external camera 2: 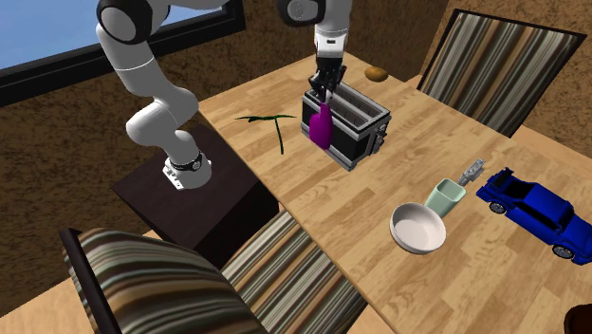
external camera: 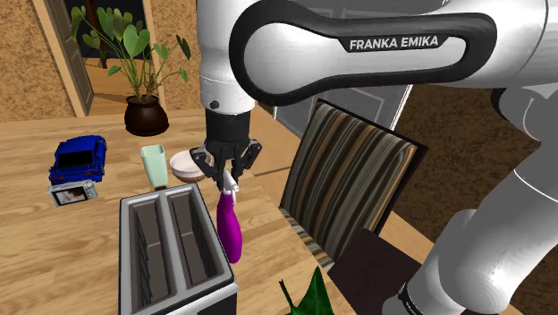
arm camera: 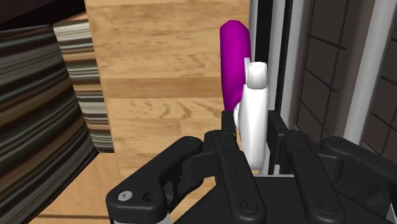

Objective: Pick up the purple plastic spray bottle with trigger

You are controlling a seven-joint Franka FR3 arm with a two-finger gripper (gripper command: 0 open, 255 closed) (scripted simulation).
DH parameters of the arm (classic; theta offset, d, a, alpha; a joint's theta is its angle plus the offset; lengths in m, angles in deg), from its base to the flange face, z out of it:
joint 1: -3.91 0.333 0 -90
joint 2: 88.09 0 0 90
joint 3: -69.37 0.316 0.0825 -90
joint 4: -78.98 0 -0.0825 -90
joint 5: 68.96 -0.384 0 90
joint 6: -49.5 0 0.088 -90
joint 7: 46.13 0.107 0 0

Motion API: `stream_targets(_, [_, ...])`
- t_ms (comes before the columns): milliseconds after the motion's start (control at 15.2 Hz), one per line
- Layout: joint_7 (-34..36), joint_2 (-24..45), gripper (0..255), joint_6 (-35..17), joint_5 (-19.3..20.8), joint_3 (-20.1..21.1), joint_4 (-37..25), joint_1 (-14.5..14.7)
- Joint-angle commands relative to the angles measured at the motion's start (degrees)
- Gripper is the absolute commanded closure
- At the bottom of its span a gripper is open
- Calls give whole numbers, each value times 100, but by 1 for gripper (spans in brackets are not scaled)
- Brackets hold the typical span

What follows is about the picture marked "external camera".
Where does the white bowl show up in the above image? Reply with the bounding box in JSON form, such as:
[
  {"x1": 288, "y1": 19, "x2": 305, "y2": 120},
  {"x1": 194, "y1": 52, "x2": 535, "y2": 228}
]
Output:
[{"x1": 168, "y1": 149, "x2": 208, "y2": 183}]

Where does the dark green leaf plant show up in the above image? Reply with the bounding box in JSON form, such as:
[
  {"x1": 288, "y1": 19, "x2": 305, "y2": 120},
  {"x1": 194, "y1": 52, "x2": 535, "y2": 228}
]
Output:
[{"x1": 278, "y1": 265, "x2": 336, "y2": 315}]

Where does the silver two-slot toaster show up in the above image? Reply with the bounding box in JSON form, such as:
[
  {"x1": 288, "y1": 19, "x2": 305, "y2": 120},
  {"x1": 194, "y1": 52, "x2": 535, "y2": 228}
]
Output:
[{"x1": 117, "y1": 183, "x2": 241, "y2": 315}]

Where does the brown wooden door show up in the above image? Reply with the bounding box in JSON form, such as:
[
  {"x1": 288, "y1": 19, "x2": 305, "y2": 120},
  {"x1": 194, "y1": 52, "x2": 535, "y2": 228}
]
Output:
[{"x1": 32, "y1": 0, "x2": 95, "y2": 119}]

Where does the wooden table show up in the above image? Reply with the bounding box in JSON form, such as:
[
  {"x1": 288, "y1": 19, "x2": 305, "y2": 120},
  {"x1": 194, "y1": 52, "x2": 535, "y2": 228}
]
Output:
[{"x1": 0, "y1": 107, "x2": 357, "y2": 315}]

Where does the potted plant in dark pot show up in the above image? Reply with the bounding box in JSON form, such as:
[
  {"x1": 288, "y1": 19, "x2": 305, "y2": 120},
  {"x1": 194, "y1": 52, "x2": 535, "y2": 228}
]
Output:
[{"x1": 69, "y1": 4, "x2": 193, "y2": 138}]

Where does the grey panel door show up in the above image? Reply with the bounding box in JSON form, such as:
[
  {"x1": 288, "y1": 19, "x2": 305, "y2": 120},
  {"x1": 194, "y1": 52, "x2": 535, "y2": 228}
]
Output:
[{"x1": 273, "y1": 83, "x2": 414, "y2": 138}]

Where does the purple spray bottle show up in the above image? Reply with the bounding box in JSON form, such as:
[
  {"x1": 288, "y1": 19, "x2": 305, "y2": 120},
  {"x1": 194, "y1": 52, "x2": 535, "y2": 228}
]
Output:
[{"x1": 216, "y1": 171, "x2": 243, "y2": 266}]

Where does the mint green cup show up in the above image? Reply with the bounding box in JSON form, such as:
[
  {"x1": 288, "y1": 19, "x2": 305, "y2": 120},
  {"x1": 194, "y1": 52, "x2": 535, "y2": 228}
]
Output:
[{"x1": 139, "y1": 144, "x2": 170, "y2": 189}]

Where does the blue toy car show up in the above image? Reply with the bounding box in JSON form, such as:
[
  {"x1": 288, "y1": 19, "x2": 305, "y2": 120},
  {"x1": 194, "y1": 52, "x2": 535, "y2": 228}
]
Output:
[{"x1": 47, "y1": 134, "x2": 108, "y2": 187}]

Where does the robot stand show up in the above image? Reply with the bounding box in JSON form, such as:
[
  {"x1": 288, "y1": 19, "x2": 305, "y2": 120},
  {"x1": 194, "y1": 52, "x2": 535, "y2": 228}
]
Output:
[{"x1": 326, "y1": 227, "x2": 437, "y2": 315}]

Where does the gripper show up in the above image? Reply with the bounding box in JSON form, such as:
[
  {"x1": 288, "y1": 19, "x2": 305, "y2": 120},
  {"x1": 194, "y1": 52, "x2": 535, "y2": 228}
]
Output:
[{"x1": 189, "y1": 107, "x2": 264, "y2": 192}]

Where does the silver compact camera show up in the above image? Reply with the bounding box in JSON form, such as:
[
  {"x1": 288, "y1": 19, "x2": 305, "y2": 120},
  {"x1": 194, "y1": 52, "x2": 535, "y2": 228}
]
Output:
[{"x1": 47, "y1": 179, "x2": 99, "y2": 208}]

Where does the striped upholstered chair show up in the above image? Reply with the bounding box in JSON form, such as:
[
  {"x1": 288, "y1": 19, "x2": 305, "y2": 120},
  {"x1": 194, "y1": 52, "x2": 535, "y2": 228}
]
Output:
[{"x1": 278, "y1": 98, "x2": 430, "y2": 272}]

